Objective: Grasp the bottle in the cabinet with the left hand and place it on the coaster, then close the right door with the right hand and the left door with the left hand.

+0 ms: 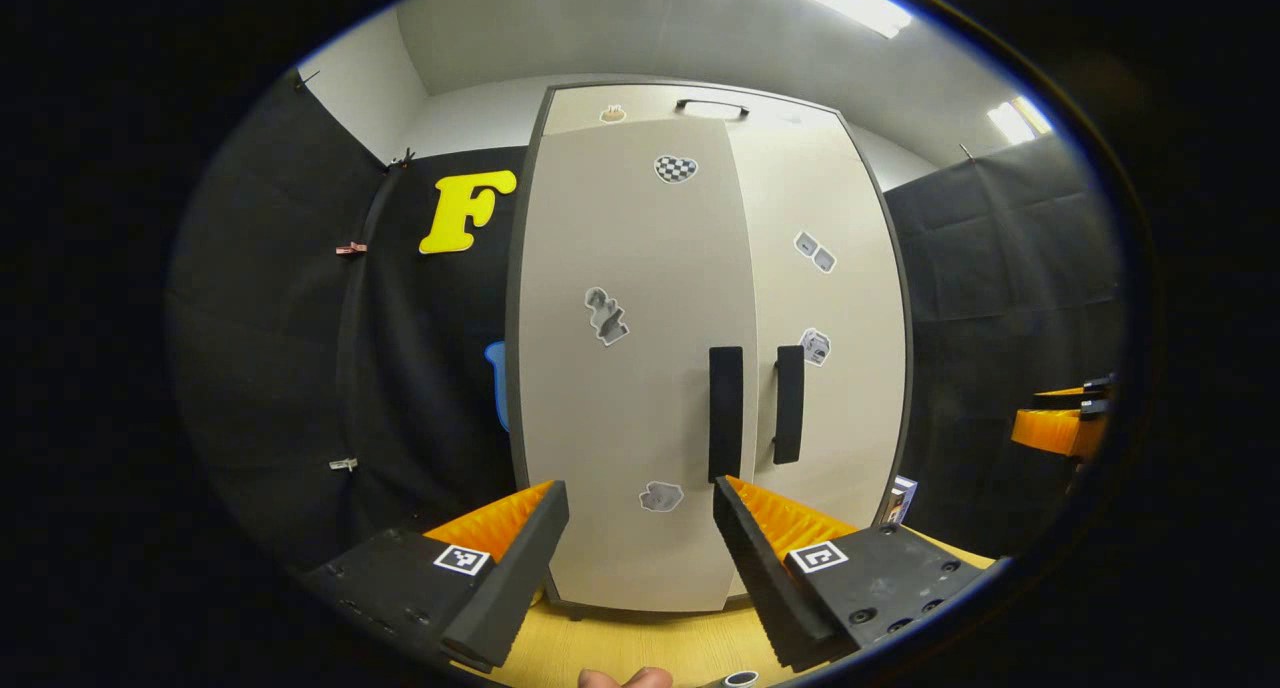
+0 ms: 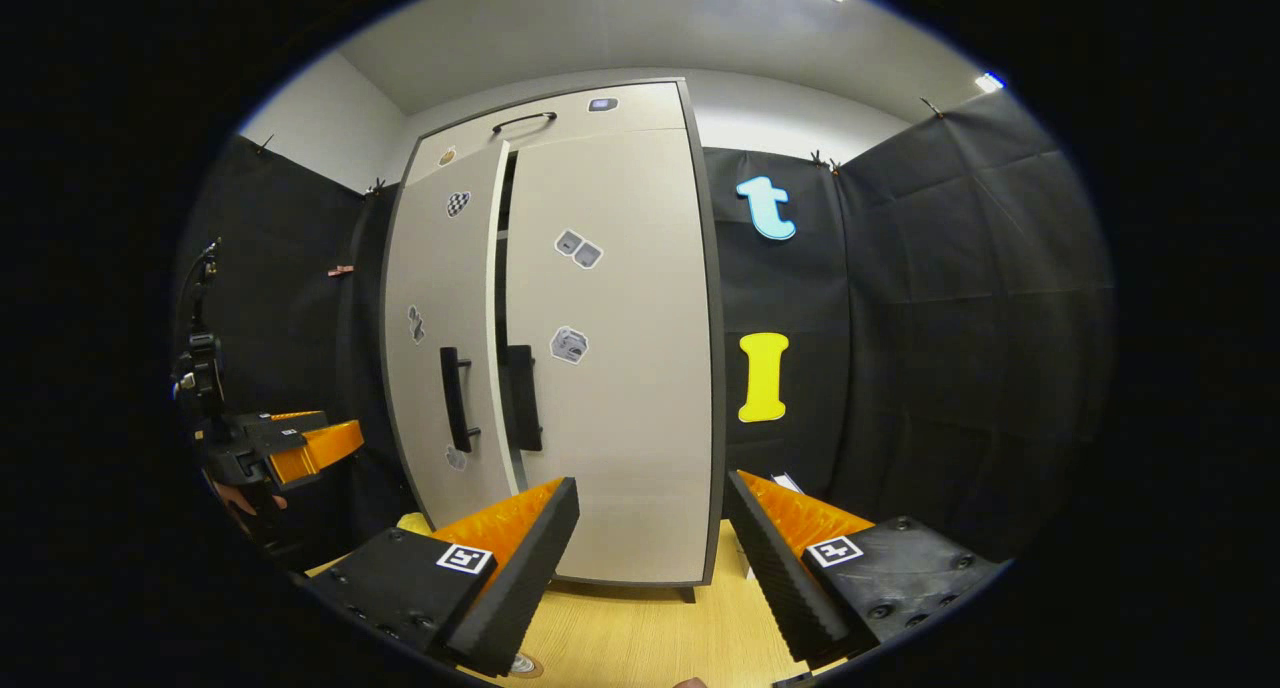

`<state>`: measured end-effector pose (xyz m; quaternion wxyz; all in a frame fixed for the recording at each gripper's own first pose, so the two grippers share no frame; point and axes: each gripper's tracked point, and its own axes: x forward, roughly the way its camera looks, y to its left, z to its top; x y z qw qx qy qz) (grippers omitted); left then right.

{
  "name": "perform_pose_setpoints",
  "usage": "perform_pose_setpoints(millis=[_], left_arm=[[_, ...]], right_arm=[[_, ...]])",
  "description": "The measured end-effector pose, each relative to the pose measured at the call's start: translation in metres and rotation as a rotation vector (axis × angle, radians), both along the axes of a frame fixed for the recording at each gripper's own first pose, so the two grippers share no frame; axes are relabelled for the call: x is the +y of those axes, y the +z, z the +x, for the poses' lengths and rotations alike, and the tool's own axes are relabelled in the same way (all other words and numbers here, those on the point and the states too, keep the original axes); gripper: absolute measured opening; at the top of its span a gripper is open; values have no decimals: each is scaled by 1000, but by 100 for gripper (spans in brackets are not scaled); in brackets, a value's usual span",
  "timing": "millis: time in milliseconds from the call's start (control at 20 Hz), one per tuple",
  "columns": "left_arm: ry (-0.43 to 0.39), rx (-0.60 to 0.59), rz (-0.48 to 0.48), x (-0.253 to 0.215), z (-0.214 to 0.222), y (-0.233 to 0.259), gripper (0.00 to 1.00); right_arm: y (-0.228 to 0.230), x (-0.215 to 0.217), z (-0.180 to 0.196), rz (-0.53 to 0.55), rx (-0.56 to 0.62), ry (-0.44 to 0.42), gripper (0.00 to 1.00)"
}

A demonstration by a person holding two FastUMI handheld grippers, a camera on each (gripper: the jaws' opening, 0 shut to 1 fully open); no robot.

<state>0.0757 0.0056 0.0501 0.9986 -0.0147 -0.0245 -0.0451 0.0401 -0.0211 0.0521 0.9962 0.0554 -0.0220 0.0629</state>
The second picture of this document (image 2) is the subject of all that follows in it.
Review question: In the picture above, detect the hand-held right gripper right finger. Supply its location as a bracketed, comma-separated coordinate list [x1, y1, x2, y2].
[725, 470, 1006, 669]

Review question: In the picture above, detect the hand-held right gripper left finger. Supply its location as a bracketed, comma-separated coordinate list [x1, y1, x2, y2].
[305, 476, 581, 677]

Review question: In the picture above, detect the white cabinet door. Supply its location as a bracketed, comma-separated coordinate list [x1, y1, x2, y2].
[383, 140, 521, 529]
[497, 128, 716, 584]

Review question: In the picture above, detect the white cabinet drawer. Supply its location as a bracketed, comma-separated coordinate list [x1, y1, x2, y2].
[405, 81, 691, 184]

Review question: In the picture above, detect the black backdrop cloth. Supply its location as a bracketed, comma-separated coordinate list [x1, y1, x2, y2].
[700, 88, 1117, 564]
[178, 133, 423, 571]

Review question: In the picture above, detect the white cabinet with dark frame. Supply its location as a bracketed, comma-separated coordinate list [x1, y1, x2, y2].
[380, 78, 727, 605]

